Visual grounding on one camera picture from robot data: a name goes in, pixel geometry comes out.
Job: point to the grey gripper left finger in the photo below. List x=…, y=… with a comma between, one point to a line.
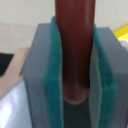
x=43, y=75

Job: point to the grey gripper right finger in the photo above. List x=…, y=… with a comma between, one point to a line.
x=108, y=99

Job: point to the brown toy sausage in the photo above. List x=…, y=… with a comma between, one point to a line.
x=75, y=20

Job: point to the yellow butter box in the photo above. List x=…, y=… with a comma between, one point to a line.
x=122, y=35

